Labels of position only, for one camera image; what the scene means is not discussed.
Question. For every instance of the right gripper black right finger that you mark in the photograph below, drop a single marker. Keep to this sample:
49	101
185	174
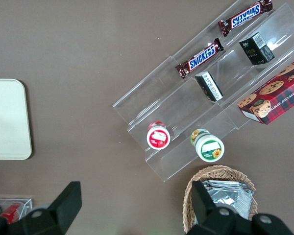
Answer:
205	210

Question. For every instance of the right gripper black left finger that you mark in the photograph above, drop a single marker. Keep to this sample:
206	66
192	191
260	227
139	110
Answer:
61	210

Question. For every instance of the light tan wicker basket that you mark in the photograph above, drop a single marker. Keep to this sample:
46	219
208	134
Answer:
188	195

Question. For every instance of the beige plastic serving tray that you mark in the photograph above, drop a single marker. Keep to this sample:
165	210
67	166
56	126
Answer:
7	117

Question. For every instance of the stacked aluminium foil containers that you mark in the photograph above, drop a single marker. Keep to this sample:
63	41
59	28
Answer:
232	198

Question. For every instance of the clear acrylic bottle rack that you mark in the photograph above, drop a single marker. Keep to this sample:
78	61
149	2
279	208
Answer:
27	204

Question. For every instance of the green lid yogurt cup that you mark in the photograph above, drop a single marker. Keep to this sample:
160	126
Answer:
209	148

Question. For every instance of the red lid yogurt cup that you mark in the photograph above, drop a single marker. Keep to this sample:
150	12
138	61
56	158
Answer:
158	138

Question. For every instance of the clear acrylic stepped stand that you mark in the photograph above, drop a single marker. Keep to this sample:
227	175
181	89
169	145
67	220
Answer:
176	102

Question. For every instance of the small black carton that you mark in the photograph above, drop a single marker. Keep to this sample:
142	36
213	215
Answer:
256	49
209	85

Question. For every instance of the red plaid cookie box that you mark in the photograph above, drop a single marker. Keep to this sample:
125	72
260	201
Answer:
274	98

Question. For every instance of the Snickers chocolate bar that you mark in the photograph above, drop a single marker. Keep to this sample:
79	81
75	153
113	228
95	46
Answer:
245	17
201	58

